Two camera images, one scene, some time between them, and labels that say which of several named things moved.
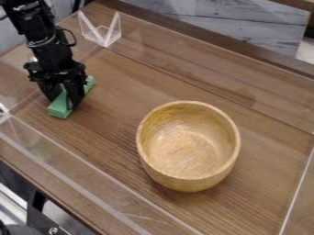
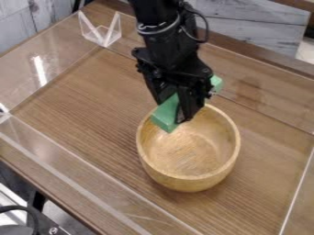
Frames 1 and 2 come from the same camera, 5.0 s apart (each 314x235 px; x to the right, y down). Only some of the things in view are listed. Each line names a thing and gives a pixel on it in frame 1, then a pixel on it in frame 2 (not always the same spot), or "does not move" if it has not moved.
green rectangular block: x=59 y=107 -> x=164 y=112
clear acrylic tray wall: x=88 y=192 does not move
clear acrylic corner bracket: x=103 y=35 does not move
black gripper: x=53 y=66 -> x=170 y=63
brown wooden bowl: x=186 y=142 does not move
